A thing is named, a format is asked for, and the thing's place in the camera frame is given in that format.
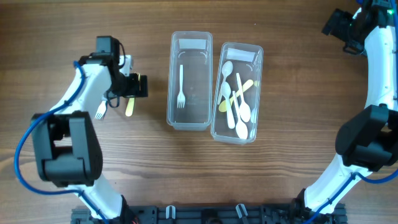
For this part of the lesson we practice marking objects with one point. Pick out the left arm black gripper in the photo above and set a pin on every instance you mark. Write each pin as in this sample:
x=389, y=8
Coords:
x=135, y=91

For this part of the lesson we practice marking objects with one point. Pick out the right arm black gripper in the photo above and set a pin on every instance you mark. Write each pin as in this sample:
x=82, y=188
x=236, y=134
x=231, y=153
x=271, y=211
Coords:
x=344, y=18

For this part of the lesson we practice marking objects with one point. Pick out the cream wooden fork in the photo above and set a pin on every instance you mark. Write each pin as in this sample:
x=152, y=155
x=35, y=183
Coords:
x=130, y=105

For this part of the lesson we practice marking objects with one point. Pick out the white fork rounded handle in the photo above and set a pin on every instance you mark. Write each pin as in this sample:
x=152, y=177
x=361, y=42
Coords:
x=101, y=111

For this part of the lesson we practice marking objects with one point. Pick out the yellow-green plastic spoon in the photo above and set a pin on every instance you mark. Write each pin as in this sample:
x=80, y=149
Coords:
x=246, y=86

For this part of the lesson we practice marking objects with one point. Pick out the white spoon thin handle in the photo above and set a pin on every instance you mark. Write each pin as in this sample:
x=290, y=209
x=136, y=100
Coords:
x=241, y=128

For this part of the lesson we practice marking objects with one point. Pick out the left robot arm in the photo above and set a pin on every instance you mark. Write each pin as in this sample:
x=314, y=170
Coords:
x=67, y=150

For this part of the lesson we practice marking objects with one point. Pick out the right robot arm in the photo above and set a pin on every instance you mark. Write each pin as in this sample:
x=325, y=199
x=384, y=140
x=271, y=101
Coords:
x=368, y=141

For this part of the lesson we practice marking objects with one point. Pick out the white fork in container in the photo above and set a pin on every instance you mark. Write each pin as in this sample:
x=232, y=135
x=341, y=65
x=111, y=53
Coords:
x=180, y=96

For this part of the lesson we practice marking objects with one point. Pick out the left clear plastic container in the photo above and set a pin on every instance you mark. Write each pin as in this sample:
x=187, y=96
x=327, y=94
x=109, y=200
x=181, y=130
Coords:
x=193, y=50

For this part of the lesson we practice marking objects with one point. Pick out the clear plastic container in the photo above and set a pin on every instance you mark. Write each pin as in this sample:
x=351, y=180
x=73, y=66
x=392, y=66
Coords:
x=193, y=50
x=247, y=60

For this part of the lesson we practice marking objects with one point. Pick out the right clear plastic container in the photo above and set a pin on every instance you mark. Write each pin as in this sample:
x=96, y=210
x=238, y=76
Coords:
x=247, y=60

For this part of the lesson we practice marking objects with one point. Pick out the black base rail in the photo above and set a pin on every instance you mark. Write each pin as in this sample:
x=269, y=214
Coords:
x=267, y=213

